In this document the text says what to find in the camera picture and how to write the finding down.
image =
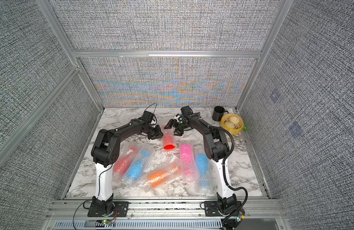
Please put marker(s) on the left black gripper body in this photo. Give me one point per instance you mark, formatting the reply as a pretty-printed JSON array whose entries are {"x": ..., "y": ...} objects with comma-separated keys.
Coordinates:
[{"x": 154, "y": 132}]

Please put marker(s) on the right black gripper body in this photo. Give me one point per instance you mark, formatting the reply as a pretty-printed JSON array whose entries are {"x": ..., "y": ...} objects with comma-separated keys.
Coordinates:
[{"x": 179, "y": 126}]

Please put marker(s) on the red plastic wine glass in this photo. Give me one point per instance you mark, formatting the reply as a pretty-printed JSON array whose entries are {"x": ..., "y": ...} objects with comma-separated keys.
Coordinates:
[{"x": 168, "y": 139}]

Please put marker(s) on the clear bubble wrap sheet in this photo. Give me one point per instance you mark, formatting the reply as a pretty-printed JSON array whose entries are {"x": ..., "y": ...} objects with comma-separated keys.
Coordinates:
[{"x": 168, "y": 136}]

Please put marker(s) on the pink plastic wine glass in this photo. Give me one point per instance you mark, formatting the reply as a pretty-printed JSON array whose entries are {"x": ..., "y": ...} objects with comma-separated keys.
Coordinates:
[{"x": 187, "y": 161}]

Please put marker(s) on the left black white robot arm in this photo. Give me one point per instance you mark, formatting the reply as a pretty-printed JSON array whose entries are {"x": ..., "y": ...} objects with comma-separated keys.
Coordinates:
[{"x": 105, "y": 153}]

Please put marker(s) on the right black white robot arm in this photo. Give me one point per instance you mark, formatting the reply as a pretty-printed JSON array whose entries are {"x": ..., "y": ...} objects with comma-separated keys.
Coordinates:
[{"x": 216, "y": 148}]

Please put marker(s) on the wrapped blue wine glass left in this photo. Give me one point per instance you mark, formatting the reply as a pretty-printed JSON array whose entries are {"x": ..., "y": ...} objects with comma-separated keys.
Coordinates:
[{"x": 136, "y": 168}]

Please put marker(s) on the wrapped blue wine glass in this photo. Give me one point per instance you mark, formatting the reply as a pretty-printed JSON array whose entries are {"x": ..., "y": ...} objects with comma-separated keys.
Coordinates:
[
  {"x": 136, "y": 168},
  {"x": 204, "y": 184}
]

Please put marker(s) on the wrapped red wine glass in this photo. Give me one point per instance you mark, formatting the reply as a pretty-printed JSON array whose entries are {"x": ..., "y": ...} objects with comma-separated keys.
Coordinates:
[{"x": 124, "y": 161}]

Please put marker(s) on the wrapped orange wine glass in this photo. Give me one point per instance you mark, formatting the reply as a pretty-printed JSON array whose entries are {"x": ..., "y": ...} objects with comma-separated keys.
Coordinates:
[{"x": 160, "y": 176}]

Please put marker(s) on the wrapped blue wine glass right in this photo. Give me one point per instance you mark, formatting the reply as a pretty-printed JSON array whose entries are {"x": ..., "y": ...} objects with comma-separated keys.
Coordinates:
[{"x": 204, "y": 184}]

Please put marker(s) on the black mug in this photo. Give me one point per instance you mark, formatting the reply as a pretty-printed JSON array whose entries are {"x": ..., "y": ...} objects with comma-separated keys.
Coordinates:
[{"x": 218, "y": 113}]

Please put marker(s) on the yellow bowl with buns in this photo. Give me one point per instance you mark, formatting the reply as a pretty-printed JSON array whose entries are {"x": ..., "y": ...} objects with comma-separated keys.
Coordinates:
[{"x": 233, "y": 123}]

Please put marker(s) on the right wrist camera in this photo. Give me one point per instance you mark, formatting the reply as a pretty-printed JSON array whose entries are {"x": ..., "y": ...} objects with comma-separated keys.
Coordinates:
[{"x": 186, "y": 111}]

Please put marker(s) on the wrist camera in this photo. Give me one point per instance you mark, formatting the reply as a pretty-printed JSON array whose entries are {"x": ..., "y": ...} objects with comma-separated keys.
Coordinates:
[
  {"x": 186, "y": 111},
  {"x": 147, "y": 117}
]

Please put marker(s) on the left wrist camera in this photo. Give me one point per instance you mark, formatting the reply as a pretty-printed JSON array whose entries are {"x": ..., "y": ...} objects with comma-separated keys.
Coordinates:
[{"x": 147, "y": 117}]

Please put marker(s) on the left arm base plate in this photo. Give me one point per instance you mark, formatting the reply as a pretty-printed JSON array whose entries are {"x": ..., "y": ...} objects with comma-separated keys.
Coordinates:
[{"x": 119, "y": 209}]

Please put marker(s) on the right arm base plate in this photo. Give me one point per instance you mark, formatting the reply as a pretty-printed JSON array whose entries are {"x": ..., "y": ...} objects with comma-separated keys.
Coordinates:
[{"x": 211, "y": 209}]

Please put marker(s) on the aluminium front rail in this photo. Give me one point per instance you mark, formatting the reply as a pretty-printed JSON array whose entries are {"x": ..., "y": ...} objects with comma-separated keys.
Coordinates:
[{"x": 179, "y": 208}]

